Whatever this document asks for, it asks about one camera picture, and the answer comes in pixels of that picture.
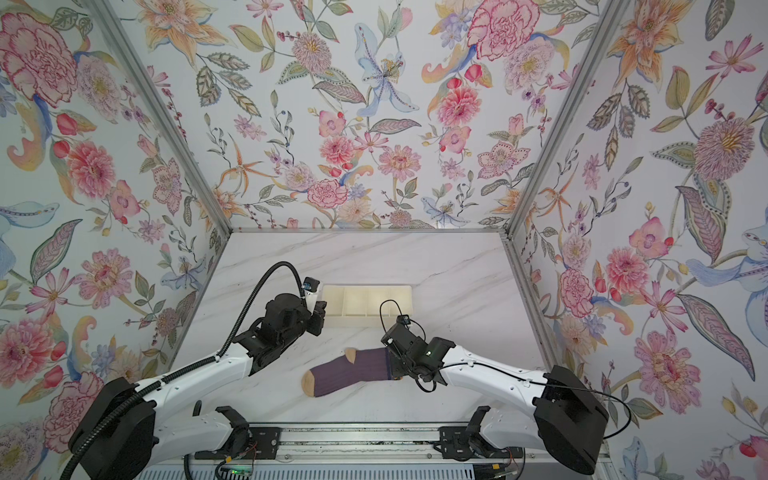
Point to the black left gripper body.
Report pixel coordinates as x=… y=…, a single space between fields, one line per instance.
x=301 y=326

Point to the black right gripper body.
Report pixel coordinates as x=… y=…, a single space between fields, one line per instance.
x=400 y=369

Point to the purple sock with beige toe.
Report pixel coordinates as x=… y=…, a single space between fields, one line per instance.
x=353 y=367

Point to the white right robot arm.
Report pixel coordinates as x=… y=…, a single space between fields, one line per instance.
x=529 y=409

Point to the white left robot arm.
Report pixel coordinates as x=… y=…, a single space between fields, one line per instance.
x=127 y=428

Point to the cream compartment tray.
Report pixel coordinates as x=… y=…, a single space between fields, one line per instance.
x=366 y=306

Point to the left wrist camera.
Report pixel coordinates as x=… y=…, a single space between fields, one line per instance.
x=311 y=285

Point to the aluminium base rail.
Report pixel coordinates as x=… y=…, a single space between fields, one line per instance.
x=431 y=450

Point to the aluminium corner post left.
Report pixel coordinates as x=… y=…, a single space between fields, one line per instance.
x=124 y=51

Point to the aluminium corner post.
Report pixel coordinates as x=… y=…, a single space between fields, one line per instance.
x=606 y=26
x=124 y=51

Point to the aluminium corner post right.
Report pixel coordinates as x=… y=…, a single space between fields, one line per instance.
x=606 y=26

